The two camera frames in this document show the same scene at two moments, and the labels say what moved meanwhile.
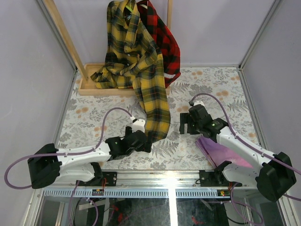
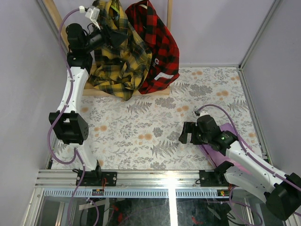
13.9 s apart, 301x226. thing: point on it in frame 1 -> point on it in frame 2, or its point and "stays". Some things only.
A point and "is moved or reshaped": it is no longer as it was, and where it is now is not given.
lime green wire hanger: [129, 8] -> [115, 9]
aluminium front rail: [145, 183] stays
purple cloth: [216, 154] stays
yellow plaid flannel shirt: [133, 59] is moved or reshaped
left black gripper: [146, 143] -> [109, 36]
